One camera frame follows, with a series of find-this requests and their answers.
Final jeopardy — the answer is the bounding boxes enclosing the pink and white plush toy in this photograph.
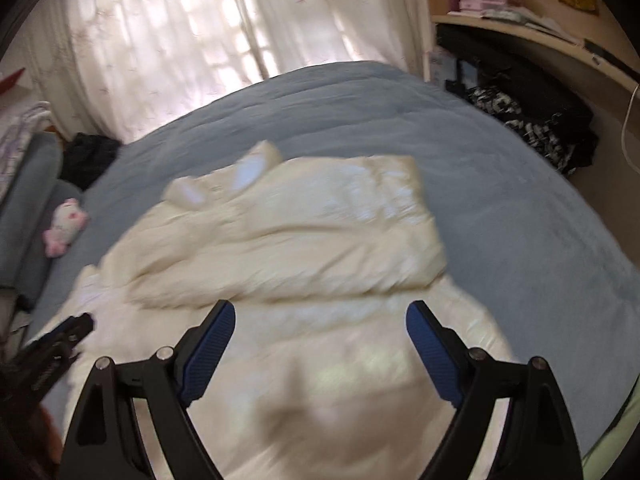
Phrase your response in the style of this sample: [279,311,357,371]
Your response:
[42,199,90,258]

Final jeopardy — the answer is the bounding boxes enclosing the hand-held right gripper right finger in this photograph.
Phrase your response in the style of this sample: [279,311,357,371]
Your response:
[406,300,585,480]

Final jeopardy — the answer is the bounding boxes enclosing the wooden shelf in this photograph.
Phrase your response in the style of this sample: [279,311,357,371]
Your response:
[422,0,640,101]

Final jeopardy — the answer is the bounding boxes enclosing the purple patterned white cloth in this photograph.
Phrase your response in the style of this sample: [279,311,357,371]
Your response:
[0,101,55,203]

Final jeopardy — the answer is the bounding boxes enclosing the blue-grey bed blanket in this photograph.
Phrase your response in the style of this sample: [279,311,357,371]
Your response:
[22,60,640,461]

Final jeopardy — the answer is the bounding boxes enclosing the papers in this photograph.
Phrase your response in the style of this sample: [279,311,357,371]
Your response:
[492,7,583,45]

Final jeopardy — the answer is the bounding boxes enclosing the black and white patterned cloth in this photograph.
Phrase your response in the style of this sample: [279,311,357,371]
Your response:
[462,85,581,176]

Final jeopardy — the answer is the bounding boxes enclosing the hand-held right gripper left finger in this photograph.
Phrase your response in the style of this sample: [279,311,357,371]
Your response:
[59,299,237,480]

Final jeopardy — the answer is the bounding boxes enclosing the white printed box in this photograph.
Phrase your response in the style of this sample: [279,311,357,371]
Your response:
[429,50,458,85]

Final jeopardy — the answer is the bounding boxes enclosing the grey-blue cushion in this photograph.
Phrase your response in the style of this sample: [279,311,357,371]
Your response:
[0,132,83,293]

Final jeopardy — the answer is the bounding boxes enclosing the white floral curtain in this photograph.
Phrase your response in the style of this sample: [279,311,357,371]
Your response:
[10,0,431,143]

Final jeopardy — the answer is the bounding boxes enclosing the red flat object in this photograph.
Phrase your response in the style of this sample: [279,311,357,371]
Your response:
[0,67,26,97]

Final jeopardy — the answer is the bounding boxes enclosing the cream puffer jacket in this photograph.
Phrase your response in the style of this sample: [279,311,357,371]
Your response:
[65,140,521,480]

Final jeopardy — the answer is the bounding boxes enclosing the black white patterned clothes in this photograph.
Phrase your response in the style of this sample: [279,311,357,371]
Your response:
[435,24,600,171]

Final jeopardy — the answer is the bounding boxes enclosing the white cable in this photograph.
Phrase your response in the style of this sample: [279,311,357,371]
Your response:
[620,82,640,161]

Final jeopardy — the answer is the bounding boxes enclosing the black bar-shaped device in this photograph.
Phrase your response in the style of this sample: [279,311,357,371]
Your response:
[582,39,640,86]

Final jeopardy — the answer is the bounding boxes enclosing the person's left forearm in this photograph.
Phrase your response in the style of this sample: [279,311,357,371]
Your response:
[30,404,67,468]

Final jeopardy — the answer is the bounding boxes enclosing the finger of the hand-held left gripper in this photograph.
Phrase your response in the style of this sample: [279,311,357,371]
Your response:
[24,312,95,361]

